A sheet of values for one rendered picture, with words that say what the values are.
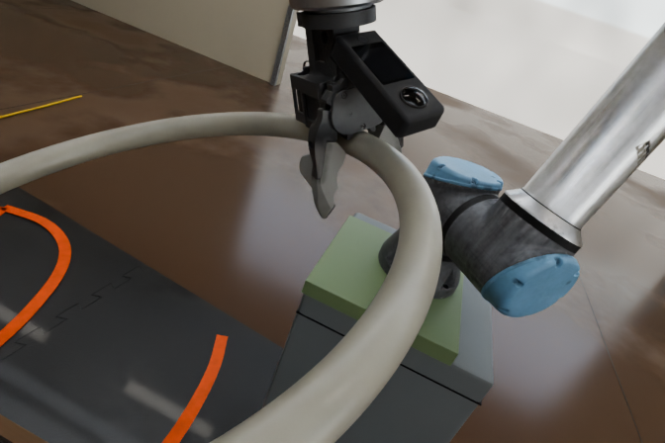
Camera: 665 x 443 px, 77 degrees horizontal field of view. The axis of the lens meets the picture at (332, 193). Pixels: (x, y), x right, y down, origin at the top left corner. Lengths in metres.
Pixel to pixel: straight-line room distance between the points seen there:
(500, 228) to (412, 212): 0.45
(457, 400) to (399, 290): 0.72
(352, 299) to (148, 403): 1.00
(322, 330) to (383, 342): 0.69
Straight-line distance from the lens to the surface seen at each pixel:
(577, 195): 0.75
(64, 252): 2.17
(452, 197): 0.83
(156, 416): 1.64
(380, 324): 0.22
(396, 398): 0.97
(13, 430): 1.52
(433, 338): 0.85
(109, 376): 1.73
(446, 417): 0.98
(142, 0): 6.13
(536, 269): 0.72
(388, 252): 0.94
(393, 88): 0.37
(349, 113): 0.42
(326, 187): 0.43
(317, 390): 0.20
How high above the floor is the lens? 1.41
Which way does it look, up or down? 27 degrees down
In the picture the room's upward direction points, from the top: 20 degrees clockwise
